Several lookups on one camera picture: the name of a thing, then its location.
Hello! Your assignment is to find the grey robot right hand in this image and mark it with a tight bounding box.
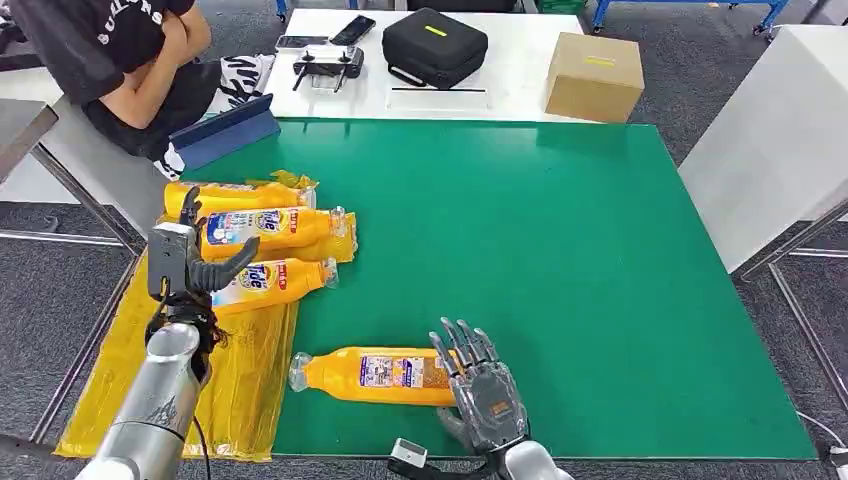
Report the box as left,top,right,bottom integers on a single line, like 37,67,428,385
428,316,531,457

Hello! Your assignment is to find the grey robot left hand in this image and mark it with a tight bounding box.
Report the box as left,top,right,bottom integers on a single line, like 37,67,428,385
178,186,261,296

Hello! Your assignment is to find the orange drink bottle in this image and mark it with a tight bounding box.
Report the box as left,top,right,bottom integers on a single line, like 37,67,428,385
198,205,349,261
210,256,340,316
163,180,318,221
288,347,465,407

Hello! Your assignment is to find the yellow plastic sheet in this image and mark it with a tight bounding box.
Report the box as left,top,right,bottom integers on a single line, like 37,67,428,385
54,170,359,463

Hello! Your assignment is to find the blue tablet case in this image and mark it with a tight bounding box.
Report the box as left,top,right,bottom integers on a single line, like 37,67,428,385
168,93,282,172

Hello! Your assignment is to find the grey side table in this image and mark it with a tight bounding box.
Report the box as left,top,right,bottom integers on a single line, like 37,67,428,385
0,86,175,256

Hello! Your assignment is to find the green table mat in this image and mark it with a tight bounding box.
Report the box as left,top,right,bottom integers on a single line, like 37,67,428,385
182,117,819,462

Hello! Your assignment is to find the black drone remote controller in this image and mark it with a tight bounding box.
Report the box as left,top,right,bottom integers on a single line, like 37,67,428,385
291,44,366,94

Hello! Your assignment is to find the silver edged smartphone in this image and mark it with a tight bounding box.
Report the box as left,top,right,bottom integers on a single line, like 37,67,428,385
274,34,331,51

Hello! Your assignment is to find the person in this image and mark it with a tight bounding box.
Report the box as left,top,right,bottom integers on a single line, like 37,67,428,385
7,0,276,181

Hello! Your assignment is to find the black smartphone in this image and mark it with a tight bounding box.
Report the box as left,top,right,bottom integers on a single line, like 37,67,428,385
329,14,377,47

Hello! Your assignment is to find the black zip carrying case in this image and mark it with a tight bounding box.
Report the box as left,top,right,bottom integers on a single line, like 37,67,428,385
382,7,490,91

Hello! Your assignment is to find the black office chair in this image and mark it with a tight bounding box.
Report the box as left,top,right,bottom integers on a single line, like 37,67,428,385
0,13,28,71

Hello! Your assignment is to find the brown cardboard box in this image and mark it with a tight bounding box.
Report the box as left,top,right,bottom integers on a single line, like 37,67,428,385
545,31,646,125

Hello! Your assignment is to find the white side table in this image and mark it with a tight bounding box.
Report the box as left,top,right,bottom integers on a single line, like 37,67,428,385
676,25,848,412

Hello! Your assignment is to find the green plastic crate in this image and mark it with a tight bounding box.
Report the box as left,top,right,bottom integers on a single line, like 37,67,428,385
536,0,590,16

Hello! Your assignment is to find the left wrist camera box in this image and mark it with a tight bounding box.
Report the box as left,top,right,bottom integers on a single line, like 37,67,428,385
146,223,198,301

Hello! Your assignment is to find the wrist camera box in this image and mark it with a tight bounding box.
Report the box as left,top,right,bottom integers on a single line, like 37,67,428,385
146,223,198,301
387,438,498,480

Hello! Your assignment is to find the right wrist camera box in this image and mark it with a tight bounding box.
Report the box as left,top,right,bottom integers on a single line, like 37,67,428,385
387,438,498,480

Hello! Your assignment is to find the white cable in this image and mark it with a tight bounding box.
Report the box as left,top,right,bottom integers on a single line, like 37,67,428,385
794,410,848,480

